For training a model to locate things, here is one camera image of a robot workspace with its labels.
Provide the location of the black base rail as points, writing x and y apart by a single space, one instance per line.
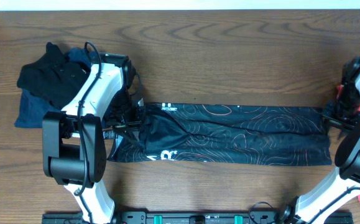
257 215

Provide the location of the black folded polo shirt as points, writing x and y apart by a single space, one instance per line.
56 77

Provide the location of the navy blue folded shirt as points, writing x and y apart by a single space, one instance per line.
32 109

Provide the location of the black shirt orange contour lines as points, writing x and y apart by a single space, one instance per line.
260 135

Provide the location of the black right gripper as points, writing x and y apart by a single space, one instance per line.
350 125

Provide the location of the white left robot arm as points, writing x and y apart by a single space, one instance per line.
74 152

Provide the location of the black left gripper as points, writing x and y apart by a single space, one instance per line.
135 124

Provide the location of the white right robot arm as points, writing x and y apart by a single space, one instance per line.
321 205

